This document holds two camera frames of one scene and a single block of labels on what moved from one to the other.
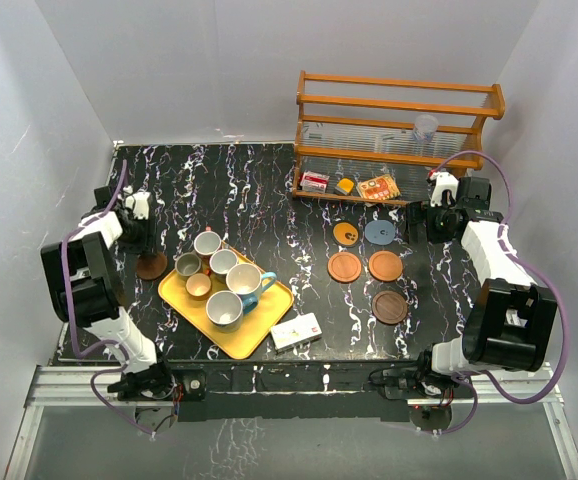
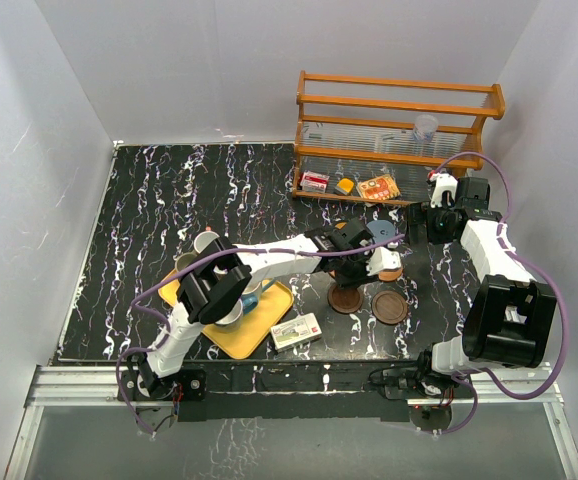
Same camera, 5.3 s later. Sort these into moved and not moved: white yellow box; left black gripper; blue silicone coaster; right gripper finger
Moved: left black gripper
Not moved: right gripper finger; blue silicone coaster; white yellow box
